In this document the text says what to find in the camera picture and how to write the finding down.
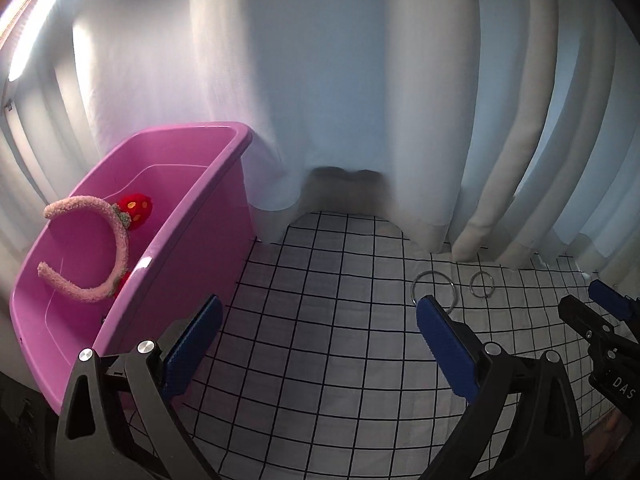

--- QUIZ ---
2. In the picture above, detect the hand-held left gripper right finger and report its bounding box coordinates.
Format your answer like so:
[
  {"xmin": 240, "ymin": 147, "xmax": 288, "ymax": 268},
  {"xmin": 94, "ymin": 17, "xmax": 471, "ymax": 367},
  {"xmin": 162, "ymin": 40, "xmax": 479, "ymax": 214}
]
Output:
[{"xmin": 416, "ymin": 295, "xmax": 586, "ymax": 480}]

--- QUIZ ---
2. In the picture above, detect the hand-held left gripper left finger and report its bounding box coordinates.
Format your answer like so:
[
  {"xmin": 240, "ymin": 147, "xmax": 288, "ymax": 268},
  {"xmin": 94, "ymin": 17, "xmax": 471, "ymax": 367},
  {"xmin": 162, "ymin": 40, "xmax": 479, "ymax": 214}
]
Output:
[{"xmin": 54, "ymin": 295, "xmax": 224, "ymax": 480}]

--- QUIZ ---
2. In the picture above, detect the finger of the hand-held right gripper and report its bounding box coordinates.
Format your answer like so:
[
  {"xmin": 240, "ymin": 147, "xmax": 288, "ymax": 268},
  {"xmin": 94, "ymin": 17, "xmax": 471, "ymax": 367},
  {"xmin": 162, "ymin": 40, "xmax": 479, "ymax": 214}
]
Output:
[
  {"xmin": 587, "ymin": 280, "xmax": 640, "ymax": 322},
  {"xmin": 558, "ymin": 296, "xmax": 632, "ymax": 348}
]

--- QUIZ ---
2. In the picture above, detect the pink strawberry headband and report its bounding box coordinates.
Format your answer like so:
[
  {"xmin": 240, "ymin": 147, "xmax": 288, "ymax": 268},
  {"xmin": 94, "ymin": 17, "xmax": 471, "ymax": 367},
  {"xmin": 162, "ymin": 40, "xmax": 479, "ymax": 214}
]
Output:
[{"xmin": 37, "ymin": 191, "xmax": 153, "ymax": 305}]

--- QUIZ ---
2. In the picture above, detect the pink plastic tub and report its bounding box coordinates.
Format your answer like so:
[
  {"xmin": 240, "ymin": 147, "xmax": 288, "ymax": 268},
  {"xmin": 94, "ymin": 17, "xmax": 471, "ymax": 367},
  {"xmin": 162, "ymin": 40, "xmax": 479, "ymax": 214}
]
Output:
[{"xmin": 10, "ymin": 121, "xmax": 257, "ymax": 411}]

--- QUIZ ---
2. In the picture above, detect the white black checkered tablecloth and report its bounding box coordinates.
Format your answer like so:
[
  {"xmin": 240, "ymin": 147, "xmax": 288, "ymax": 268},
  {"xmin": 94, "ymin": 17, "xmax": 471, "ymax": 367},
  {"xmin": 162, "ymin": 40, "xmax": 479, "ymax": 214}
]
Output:
[{"xmin": 120, "ymin": 211, "xmax": 640, "ymax": 467}]

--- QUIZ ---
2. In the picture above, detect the cream thick curtain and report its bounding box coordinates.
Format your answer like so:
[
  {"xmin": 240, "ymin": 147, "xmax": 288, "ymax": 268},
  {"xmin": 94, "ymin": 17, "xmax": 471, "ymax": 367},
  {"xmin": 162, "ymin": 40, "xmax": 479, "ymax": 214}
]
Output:
[{"xmin": 452, "ymin": 0, "xmax": 601, "ymax": 264}]

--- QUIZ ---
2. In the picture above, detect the white sheer curtain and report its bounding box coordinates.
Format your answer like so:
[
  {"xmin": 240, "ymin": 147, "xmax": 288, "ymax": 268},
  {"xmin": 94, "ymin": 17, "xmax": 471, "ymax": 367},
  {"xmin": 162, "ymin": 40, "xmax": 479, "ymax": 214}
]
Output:
[{"xmin": 0, "ymin": 0, "xmax": 640, "ymax": 281}]

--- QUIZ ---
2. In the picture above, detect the large silver ring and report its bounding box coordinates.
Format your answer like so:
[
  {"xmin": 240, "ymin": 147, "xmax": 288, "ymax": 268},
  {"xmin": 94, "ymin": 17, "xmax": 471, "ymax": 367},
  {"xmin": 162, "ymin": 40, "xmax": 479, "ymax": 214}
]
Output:
[{"xmin": 411, "ymin": 270, "xmax": 457, "ymax": 312}]

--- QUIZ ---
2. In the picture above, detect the small silver ring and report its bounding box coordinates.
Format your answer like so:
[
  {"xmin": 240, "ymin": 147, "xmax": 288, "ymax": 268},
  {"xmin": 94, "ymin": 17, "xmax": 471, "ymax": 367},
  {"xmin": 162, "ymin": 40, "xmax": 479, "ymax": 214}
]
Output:
[{"xmin": 469, "ymin": 271, "xmax": 497, "ymax": 299}]

